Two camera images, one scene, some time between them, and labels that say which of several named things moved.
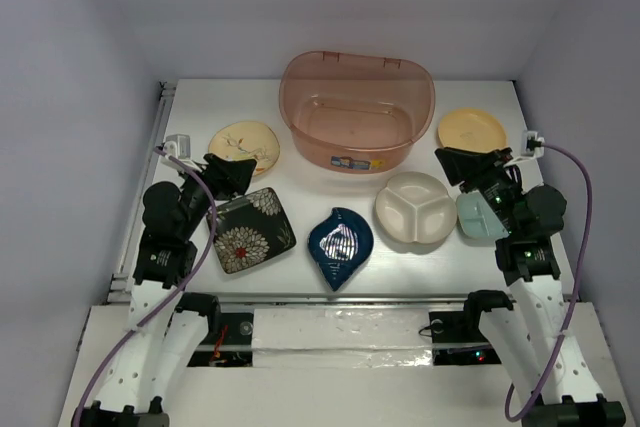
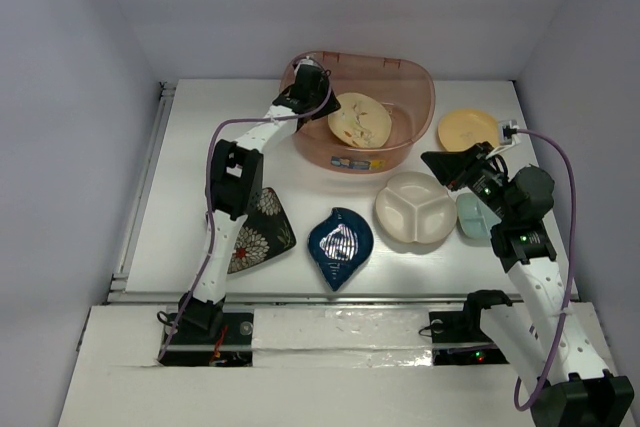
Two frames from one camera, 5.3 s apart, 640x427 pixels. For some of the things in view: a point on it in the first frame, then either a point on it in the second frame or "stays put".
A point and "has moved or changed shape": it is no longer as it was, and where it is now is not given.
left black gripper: [234, 174] to [329, 108]
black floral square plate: [251, 229] stays put
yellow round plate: [472, 130] stays put
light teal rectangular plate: [477, 220] stays put
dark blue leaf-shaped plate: [340, 245] stays put
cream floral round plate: [246, 140] has moved or changed shape
